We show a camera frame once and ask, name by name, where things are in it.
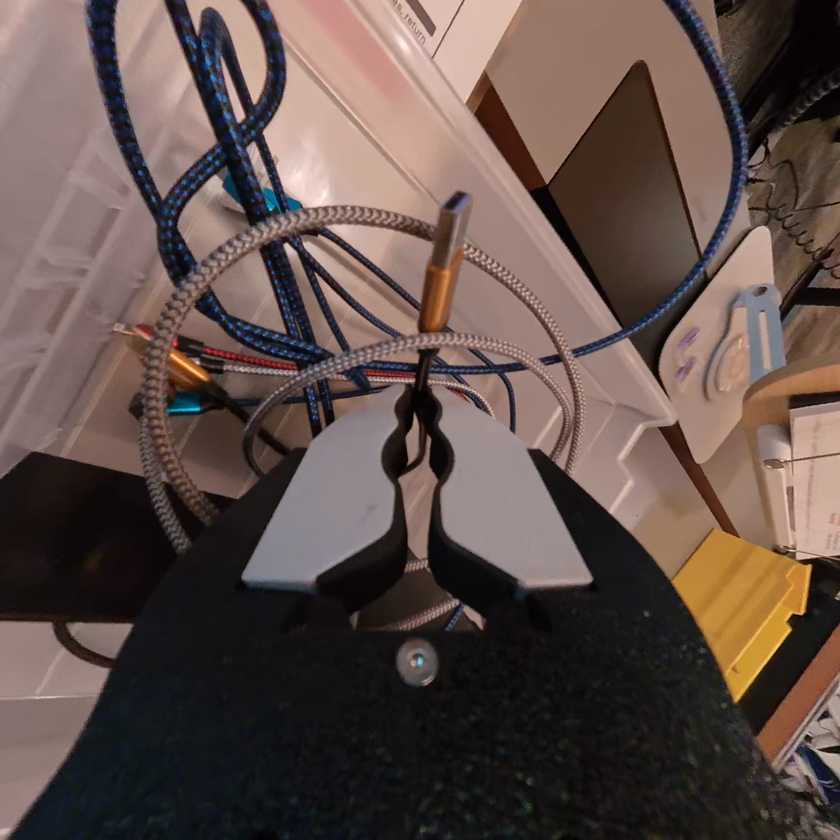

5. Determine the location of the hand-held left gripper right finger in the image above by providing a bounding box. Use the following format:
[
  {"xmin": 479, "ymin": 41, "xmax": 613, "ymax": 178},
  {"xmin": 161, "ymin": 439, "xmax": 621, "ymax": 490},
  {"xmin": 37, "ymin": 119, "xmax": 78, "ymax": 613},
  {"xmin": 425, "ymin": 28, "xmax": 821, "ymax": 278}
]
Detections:
[{"xmin": 423, "ymin": 386, "xmax": 595, "ymax": 619}]

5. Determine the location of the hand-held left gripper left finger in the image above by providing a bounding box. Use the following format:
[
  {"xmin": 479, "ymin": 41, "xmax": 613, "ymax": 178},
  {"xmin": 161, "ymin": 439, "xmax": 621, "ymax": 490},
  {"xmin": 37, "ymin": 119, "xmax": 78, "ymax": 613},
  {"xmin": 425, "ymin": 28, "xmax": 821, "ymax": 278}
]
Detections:
[{"xmin": 239, "ymin": 386, "xmax": 414, "ymax": 614}]

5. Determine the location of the grey braided usb cable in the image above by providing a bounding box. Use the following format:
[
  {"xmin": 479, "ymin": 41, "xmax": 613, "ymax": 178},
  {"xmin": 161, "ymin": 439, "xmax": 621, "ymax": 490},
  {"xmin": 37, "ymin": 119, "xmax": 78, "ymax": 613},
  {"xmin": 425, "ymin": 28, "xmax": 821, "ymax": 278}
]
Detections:
[{"xmin": 139, "ymin": 190, "xmax": 588, "ymax": 627}]

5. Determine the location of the yellow plastic bin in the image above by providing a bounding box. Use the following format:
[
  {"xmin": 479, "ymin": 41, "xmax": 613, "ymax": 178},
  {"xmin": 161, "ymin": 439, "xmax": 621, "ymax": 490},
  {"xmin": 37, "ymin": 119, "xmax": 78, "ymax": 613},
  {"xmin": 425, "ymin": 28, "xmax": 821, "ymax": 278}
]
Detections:
[{"xmin": 671, "ymin": 528, "xmax": 813, "ymax": 703}]

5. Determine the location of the clear plastic bin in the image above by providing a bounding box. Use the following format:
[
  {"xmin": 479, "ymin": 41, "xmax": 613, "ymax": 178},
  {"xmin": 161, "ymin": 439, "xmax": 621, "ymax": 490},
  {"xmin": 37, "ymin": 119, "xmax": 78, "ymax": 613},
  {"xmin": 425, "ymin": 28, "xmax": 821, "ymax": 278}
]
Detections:
[{"xmin": 0, "ymin": 0, "xmax": 677, "ymax": 703}]

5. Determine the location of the black divider panel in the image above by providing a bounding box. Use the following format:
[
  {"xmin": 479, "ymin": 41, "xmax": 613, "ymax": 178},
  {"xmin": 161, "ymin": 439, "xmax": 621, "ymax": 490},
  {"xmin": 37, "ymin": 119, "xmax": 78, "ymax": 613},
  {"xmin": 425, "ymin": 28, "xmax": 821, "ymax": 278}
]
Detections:
[{"xmin": 0, "ymin": 451, "xmax": 290, "ymax": 624}]

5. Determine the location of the blue plastic tool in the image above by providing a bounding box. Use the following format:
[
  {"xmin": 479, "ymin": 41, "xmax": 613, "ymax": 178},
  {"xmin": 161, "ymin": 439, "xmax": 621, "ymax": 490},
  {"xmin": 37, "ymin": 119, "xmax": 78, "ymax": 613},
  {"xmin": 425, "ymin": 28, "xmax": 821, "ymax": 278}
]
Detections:
[{"xmin": 704, "ymin": 283, "xmax": 786, "ymax": 403}]

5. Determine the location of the blue braided cable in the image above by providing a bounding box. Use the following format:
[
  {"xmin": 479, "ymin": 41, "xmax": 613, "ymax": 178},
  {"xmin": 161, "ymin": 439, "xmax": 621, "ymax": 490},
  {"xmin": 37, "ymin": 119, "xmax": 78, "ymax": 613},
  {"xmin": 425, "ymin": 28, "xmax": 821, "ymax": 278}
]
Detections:
[{"xmin": 85, "ymin": 0, "xmax": 750, "ymax": 421}]

